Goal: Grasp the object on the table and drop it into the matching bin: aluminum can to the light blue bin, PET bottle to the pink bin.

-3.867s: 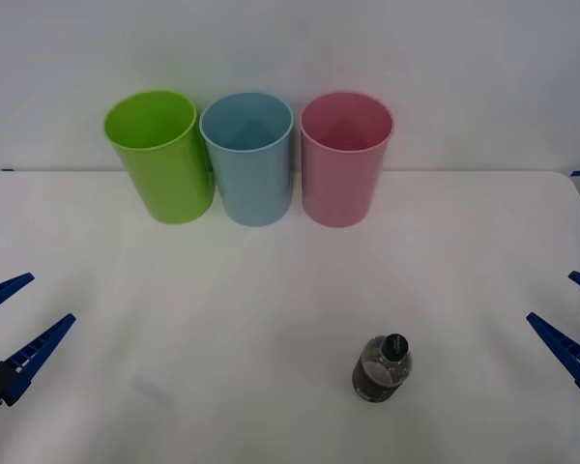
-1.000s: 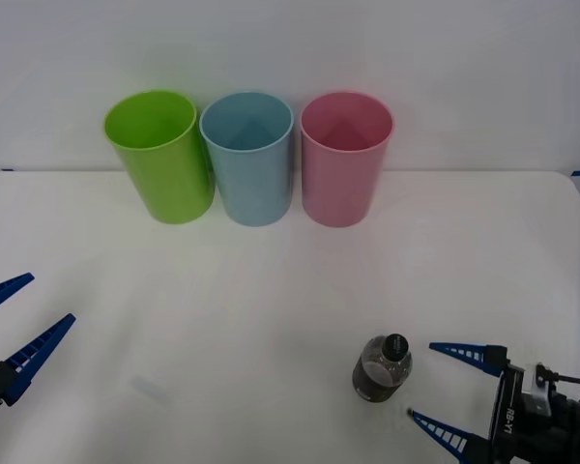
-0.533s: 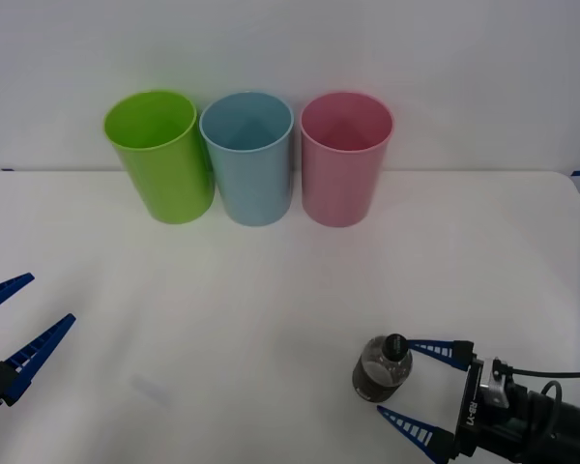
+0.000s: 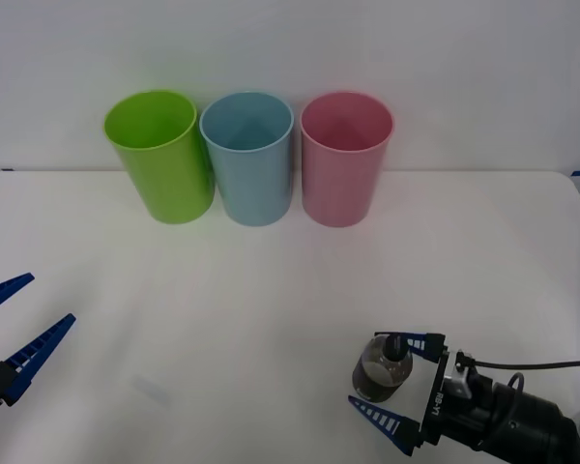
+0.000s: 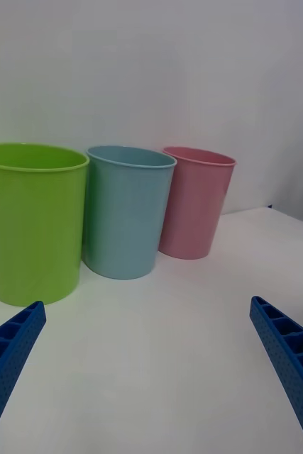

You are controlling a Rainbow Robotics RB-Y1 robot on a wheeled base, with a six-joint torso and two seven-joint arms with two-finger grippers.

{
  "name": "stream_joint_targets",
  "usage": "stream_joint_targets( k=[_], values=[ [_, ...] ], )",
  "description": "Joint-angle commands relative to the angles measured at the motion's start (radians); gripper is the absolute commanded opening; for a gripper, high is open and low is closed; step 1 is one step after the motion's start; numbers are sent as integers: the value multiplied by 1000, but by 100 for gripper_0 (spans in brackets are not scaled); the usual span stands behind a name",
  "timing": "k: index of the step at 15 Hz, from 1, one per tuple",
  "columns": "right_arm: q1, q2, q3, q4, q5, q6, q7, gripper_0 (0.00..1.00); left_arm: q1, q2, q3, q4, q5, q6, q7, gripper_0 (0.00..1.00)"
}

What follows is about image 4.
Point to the pale blue plastic bin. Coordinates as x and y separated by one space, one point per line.
253 188

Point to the pink plastic bin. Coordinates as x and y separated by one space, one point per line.
338 188

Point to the small bottle with dark drink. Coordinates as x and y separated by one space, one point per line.
377 377

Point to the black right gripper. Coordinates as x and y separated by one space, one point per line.
440 415

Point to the green plastic bin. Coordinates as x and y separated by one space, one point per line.
174 183

